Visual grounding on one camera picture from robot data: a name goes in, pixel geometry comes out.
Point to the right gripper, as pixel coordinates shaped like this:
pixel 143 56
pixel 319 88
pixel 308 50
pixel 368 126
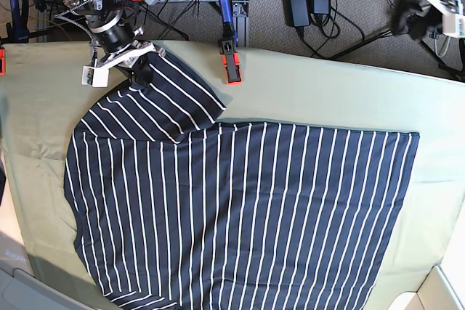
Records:
pixel 122 47

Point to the navy white striped T-shirt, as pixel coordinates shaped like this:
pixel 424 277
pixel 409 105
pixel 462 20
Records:
pixel 177 210

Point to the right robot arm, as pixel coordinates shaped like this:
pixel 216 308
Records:
pixel 88 15

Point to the blue orange centre clamp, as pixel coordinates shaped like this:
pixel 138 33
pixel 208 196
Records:
pixel 228 45

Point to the blue orange clamp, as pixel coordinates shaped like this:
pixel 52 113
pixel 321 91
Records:
pixel 17 29
pixel 228 45

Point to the light green table cloth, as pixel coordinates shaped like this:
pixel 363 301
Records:
pixel 43 98

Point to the blue orange left clamp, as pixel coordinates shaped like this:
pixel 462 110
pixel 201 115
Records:
pixel 17 29

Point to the grey plastic bin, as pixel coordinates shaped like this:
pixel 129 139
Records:
pixel 20 289

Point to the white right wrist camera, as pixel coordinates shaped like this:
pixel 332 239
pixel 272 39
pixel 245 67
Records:
pixel 96 77

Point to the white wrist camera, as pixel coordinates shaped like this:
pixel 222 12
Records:
pixel 96 77
pixel 453 25

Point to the aluminium frame post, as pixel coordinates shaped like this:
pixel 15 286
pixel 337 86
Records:
pixel 240 16

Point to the black camera tripod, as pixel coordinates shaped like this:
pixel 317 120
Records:
pixel 434 43

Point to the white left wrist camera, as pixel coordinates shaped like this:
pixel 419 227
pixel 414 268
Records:
pixel 453 25

